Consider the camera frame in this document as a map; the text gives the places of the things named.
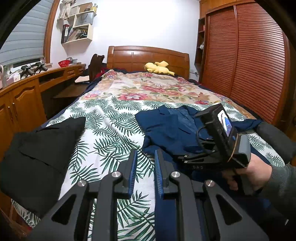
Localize wooden bed headboard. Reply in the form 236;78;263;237
107;46;190;80

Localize floral quilt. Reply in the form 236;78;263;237
81;69;256;120

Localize grey window blind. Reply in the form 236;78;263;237
0;0;54;66

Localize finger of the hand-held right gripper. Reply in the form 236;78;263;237
178;152;215;164

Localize wooden desk with cabinets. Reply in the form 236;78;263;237
0;62;89;163

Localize wooden slatted wardrobe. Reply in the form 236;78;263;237
194;0;290;127

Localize leaf print bed sheet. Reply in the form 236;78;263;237
10;96;286;241

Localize black tool on desk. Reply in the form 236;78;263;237
20;62;48;76

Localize person's right hand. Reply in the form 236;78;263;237
221;153;273;192

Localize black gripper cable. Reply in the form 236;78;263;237
195;125;216;151

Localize dark grey padded object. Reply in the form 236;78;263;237
256;121;294;163

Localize pink box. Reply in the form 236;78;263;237
6;73;21;84

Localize dark wooden chair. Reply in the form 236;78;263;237
88;54;106;80

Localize yellow plush toy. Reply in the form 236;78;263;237
144;61;176;76

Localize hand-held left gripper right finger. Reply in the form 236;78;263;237
154;149;270;241

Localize black jacket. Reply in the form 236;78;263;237
0;116;86;218

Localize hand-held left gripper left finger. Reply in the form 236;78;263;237
25;149;138;241

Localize wooden window frame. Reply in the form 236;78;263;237
43;0;61;63

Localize white wall shelf with books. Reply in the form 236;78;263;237
57;0;97;44

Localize navy blue jacket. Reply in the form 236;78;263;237
135;105;272;241

